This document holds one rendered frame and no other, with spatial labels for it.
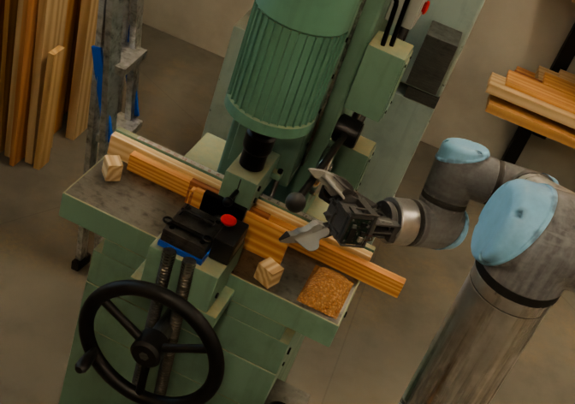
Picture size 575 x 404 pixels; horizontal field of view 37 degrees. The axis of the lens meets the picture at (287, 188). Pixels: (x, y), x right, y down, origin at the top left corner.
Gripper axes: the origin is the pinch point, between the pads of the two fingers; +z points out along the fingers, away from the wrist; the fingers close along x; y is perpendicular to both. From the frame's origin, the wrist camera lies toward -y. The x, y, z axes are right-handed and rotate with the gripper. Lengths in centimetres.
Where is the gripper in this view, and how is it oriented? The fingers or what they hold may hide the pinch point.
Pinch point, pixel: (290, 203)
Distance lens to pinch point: 154.7
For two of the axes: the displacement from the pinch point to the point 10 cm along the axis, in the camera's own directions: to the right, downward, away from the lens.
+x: -3.4, 8.5, 4.1
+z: -8.6, -1.1, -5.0
